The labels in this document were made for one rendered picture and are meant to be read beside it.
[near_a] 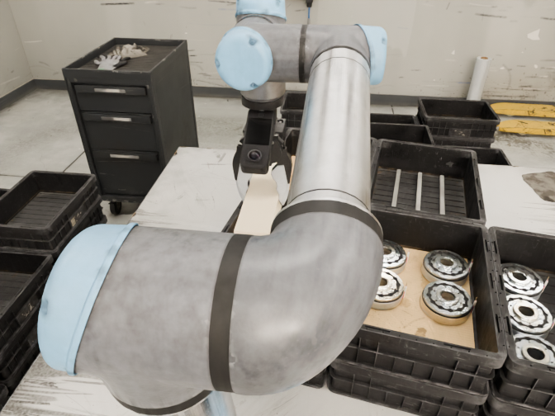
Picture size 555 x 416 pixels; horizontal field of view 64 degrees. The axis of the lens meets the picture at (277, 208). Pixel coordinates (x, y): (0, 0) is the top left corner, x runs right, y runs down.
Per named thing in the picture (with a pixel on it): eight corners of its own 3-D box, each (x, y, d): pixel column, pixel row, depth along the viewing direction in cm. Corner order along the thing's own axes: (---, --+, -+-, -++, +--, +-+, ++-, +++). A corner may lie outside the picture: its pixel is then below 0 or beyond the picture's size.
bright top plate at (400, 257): (405, 271, 103) (406, 269, 102) (362, 264, 104) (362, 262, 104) (405, 243, 111) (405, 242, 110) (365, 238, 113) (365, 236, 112)
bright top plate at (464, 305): (469, 323, 90) (470, 320, 90) (419, 308, 93) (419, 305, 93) (472, 290, 98) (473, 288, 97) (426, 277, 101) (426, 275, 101)
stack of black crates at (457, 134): (468, 167, 287) (486, 100, 261) (480, 191, 262) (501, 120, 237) (405, 163, 291) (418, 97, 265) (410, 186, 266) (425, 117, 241)
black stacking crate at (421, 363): (488, 402, 81) (506, 363, 74) (329, 362, 88) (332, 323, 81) (473, 262, 112) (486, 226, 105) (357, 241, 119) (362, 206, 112)
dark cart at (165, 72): (175, 224, 260) (149, 72, 209) (102, 218, 265) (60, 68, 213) (201, 172, 309) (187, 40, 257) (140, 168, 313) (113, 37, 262)
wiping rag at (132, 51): (139, 61, 235) (139, 54, 233) (101, 59, 237) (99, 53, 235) (158, 46, 258) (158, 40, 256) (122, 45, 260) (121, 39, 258)
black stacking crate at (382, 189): (473, 262, 112) (486, 225, 106) (357, 240, 119) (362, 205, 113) (466, 183, 143) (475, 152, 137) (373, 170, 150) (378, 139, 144)
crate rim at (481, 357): (505, 371, 75) (509, 362, 74) (330, 331, 82) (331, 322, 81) (484, 232, 106) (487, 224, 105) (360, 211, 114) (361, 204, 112)
